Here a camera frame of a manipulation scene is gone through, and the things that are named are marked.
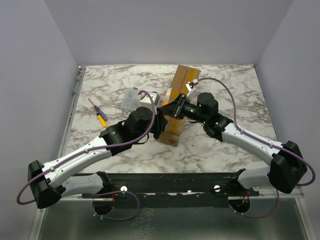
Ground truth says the orange utility knife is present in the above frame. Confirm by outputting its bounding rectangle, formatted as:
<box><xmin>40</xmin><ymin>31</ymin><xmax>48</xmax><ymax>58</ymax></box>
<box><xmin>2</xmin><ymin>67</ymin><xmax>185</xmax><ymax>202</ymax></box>
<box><xmin>161</xmin><ymin>87</ymin><xmax>172</xmax><ymax>107</ymax></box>

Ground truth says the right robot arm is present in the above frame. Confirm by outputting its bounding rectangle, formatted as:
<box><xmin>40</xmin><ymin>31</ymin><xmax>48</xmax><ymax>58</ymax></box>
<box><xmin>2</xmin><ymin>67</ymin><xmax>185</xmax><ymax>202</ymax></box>
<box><xmin>161</xmin><ymin>92</ymin><xmax>307</xmax><ymax>196</ymax></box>

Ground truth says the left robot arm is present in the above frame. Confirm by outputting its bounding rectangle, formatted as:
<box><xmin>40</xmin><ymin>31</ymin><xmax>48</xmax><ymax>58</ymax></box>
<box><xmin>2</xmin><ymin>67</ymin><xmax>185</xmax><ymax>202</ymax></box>
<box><xmin>27</xmin><ymin>106</ymin><xmax>168</xmax><ymax>209</ymax></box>

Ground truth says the red handled screwdriver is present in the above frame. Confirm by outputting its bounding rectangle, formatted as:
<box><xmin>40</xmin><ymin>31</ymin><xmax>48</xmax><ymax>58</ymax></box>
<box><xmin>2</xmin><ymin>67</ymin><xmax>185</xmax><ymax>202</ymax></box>
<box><xmin>88</xmin><ymin>98</ymin><xmax>100</xmax><ymax>114</ymax></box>

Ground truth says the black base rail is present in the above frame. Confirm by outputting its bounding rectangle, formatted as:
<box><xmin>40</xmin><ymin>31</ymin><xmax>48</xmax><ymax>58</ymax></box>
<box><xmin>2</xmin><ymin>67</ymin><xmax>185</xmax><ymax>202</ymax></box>
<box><xmin>82</xmin><ymin>172</ymin><xmax>259</xmax><ymax>208</ymax></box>

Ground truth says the clear plastic screw box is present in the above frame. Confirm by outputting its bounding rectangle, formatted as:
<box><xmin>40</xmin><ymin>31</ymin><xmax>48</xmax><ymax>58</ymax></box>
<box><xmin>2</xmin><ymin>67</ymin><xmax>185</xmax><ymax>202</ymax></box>
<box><xmin>121</xmin><ymin>87</ymin><xmax>141</xmax><ymax>111</ymax></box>

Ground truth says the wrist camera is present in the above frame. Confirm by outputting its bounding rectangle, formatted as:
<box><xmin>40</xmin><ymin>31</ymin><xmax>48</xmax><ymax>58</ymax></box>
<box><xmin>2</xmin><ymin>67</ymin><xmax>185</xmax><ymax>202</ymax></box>
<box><xmin>185</xmin><ymin>79</ymin><xmax>199</xmax><ymax>100</ymax></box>
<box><xmin>139</xmin><ymin>91</ymin><xmax>160</xmax><ymax>110</ymax></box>

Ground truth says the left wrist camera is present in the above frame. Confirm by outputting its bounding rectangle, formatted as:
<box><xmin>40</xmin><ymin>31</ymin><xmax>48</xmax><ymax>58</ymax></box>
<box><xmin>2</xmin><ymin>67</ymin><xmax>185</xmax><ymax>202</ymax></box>
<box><xmin>139</xmin><ymin>91</ymin><xmax>160</xmax><ymax>110</ymax></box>

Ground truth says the aluminium frame rail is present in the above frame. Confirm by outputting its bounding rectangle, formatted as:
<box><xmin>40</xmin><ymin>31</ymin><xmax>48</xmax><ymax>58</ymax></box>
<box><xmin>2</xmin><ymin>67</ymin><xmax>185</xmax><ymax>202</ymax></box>
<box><xmin>28</xmin><ymin>66</ymin><xmax>87</xmax><ymax>240</ymax></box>

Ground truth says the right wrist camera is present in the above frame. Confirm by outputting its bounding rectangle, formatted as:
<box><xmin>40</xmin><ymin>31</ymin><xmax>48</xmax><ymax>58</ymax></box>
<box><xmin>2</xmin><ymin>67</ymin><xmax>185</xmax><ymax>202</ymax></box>
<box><xmin>185</xmin><ymin>79</ymin><xmax>199</xmax><ymax>100</ymax></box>

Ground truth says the brown cardboard express box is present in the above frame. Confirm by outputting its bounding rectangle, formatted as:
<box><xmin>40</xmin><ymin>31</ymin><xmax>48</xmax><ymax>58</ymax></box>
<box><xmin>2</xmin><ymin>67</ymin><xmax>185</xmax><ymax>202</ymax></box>
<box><xmin>157</xmin><ymin>65</ymin><xmax>201</xmax><ymax>147</ymax></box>

